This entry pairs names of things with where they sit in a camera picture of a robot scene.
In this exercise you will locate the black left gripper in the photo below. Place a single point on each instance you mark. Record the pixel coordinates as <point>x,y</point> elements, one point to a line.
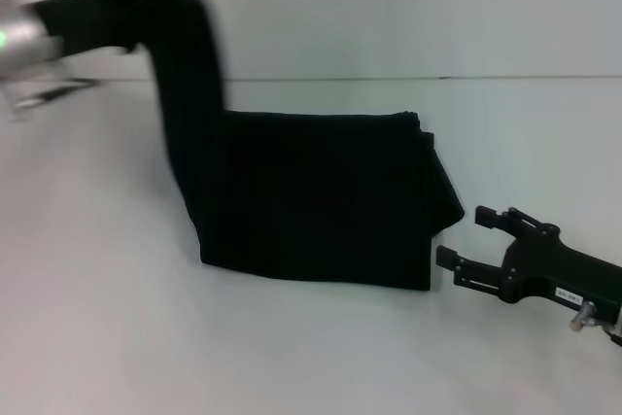
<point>82,21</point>

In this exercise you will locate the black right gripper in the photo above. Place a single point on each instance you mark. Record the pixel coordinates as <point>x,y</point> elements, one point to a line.
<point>563,269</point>

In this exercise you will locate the black shirt with FREE print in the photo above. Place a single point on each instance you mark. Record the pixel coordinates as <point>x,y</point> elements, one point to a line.
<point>301,191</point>

